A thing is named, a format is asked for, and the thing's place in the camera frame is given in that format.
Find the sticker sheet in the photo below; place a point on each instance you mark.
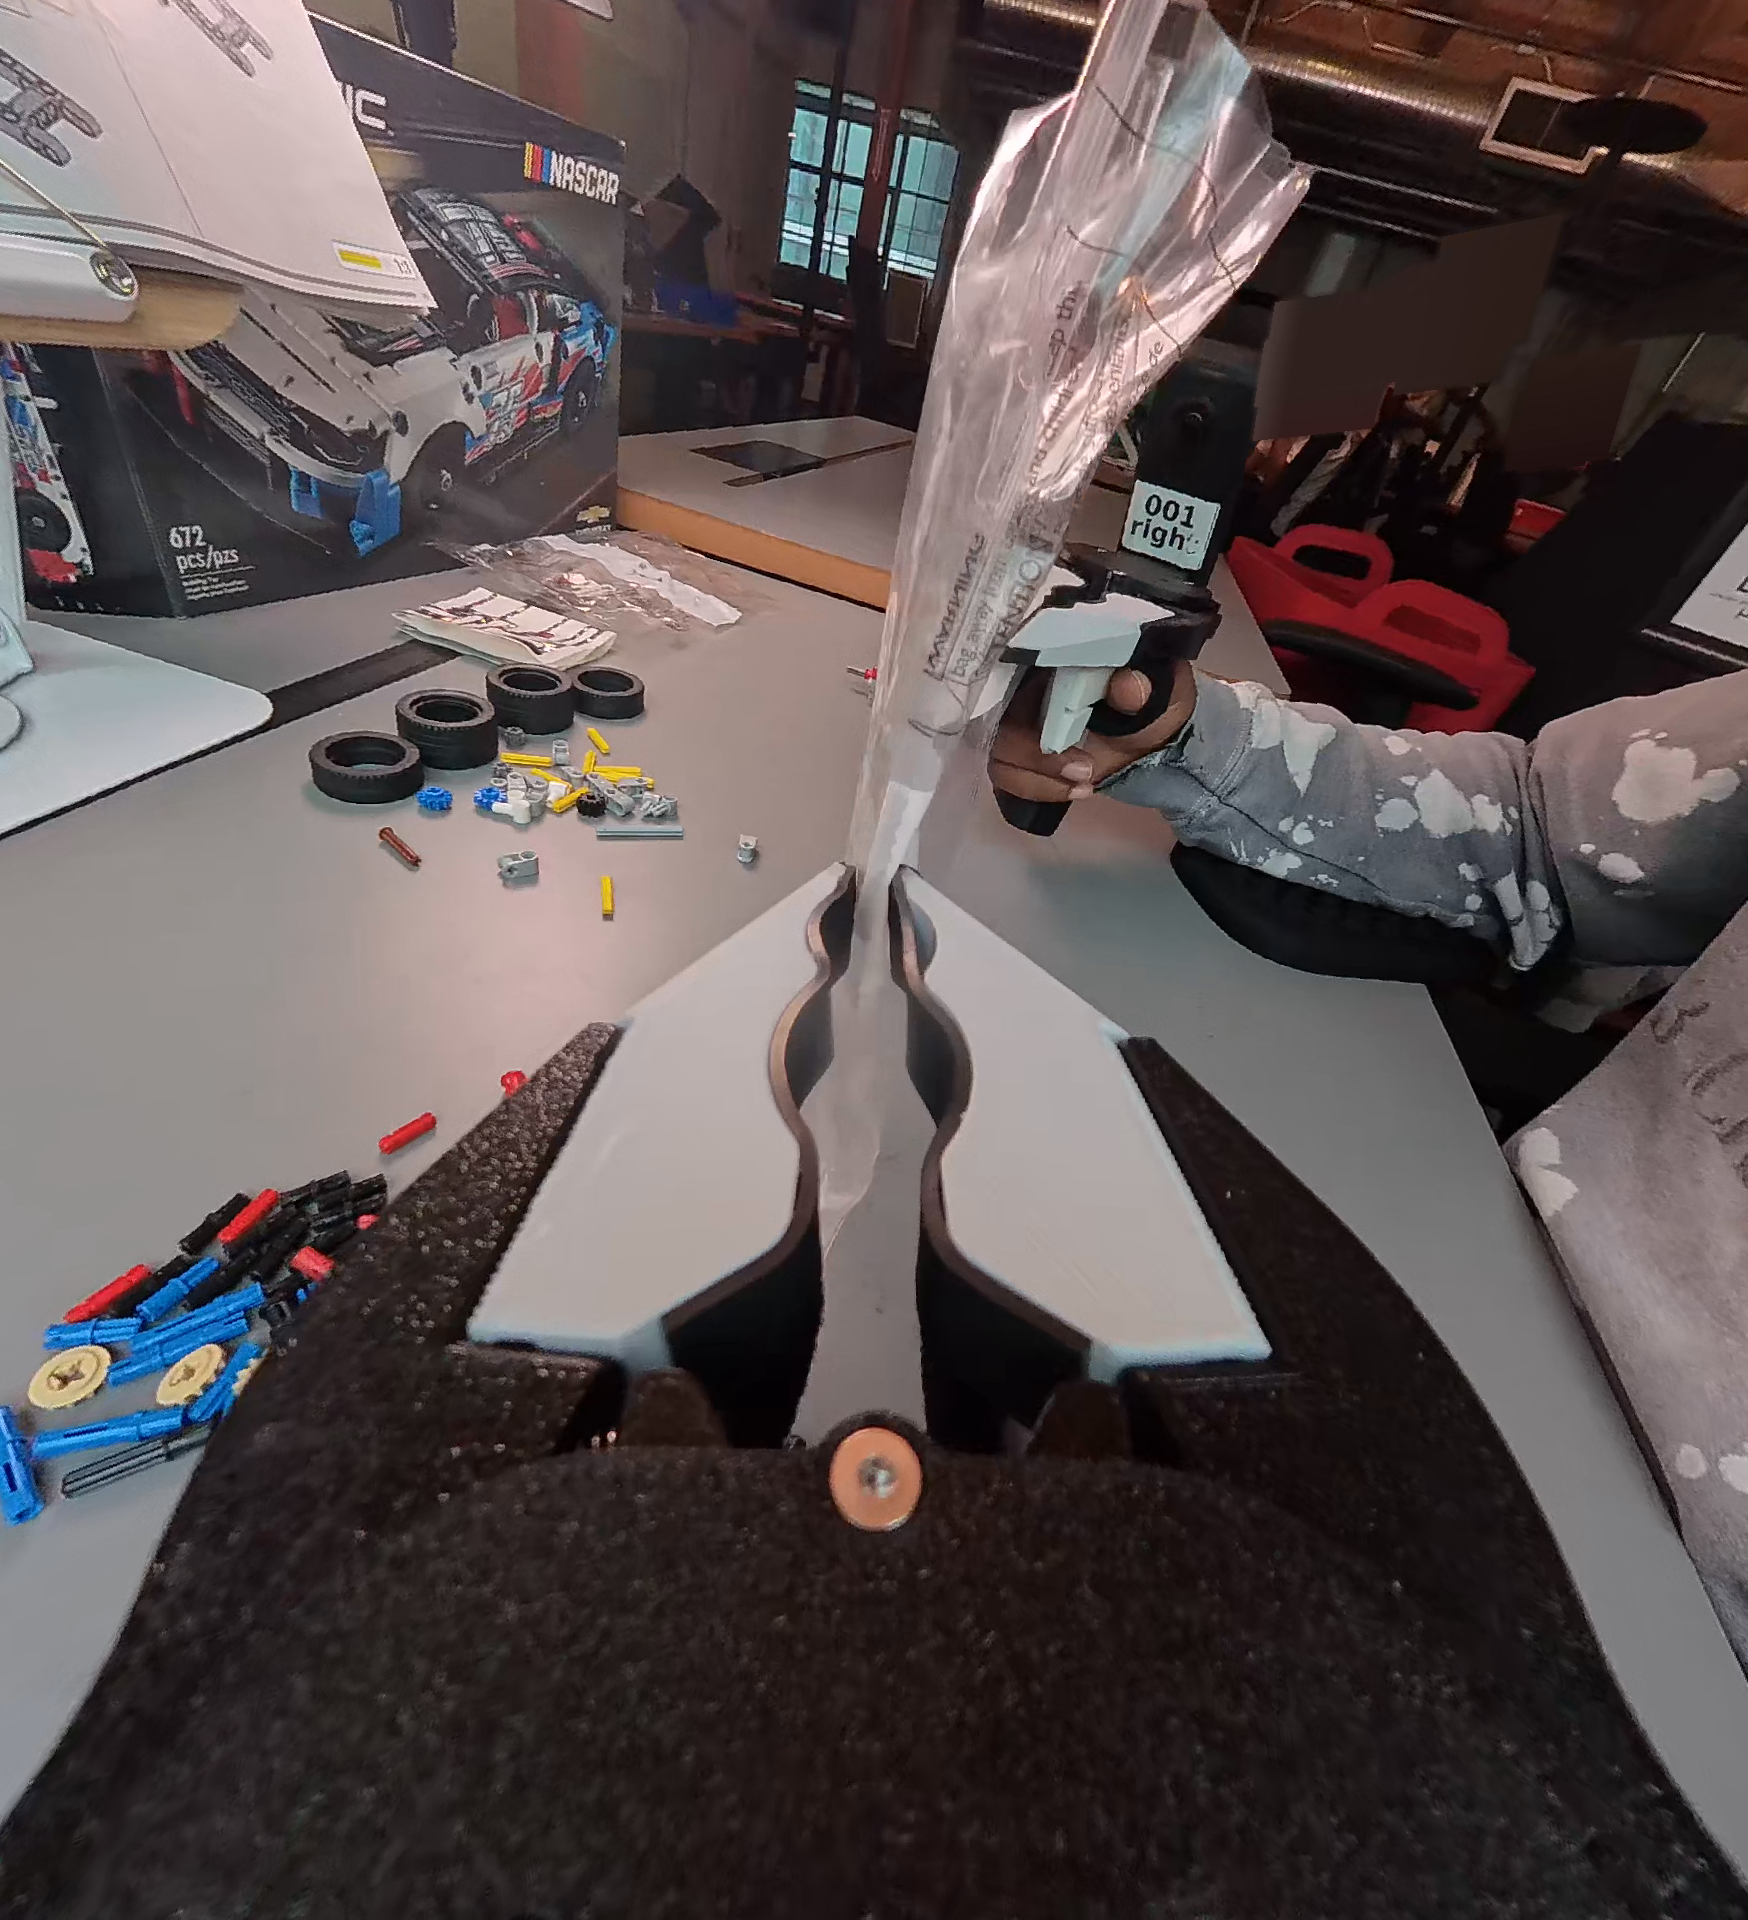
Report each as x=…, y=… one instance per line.
x=500, y=630

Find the person's right hand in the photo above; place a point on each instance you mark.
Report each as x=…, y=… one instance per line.
x=1114, y=758

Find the clear plastic bag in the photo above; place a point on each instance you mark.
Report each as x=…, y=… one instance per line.
x=619, y=578

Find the white instruction booklet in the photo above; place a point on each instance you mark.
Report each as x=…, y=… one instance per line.
x=215, y=119

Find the person's right forearm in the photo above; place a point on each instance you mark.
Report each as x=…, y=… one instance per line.
x=1414, y=811

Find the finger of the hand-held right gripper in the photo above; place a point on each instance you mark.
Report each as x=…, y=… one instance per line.
x=1100, y=630

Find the pile of yellow grey bricks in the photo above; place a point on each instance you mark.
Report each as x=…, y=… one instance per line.
x=574, y=787

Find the toy car set box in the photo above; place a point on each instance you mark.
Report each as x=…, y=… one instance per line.
x=215, y=479

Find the large printed clear bag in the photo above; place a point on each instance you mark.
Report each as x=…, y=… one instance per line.
x=1114, y=225

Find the grey desk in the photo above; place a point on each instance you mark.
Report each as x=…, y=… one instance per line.
x=215, y=975

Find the black chair armrest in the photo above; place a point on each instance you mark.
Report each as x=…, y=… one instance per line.
x=1309, y=929

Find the wood-edged grey table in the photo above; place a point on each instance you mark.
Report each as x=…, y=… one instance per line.
x=755, y=509

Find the small blue bin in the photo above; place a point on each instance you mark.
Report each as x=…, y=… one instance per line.
x=702, y=303

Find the dark red toy axle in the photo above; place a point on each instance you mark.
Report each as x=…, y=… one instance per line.
x=398, y=846

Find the white book stand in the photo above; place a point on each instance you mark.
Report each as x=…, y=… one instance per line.
x=96, y=720

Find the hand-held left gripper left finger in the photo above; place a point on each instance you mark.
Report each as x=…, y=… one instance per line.
x=649, y=1184

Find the black toy tire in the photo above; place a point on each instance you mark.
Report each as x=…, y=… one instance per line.
x=593, y=705
x=417, y=741
x=335, y=780
x=510, y=714

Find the person's grey patterned hoodie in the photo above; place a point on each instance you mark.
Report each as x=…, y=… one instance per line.
x=1714, y=1275

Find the pile of blue black red pins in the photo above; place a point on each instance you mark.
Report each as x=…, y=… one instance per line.
x=171, y=1320

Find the paned window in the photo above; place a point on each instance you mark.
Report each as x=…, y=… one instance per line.
x=845, y=166

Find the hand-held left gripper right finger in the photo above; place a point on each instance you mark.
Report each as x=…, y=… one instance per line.
x=1084, y=1184

